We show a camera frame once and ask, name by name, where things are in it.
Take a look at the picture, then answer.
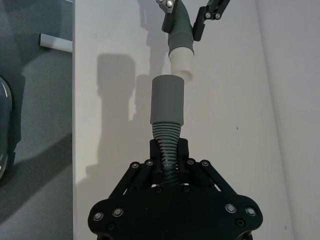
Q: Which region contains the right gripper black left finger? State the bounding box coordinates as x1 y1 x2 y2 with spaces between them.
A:
107 139 164 200

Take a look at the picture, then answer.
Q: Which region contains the white bar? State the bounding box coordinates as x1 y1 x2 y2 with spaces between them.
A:
39 33 74 54

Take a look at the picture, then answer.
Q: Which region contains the grey ribbed hose with cuff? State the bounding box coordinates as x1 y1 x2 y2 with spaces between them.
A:
149 74 186 187

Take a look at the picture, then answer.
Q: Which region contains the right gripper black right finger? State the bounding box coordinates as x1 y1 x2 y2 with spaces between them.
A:
176 138 237 195

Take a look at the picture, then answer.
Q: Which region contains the dark appliance with clear dome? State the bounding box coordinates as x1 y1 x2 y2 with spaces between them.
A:
0 74 25 187

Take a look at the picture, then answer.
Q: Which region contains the grey pipe with white tip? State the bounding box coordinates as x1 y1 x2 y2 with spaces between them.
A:
167 0 196 82

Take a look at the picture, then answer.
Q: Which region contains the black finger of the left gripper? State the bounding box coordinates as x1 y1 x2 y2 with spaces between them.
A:
191 0 231 42
155 0 185 33

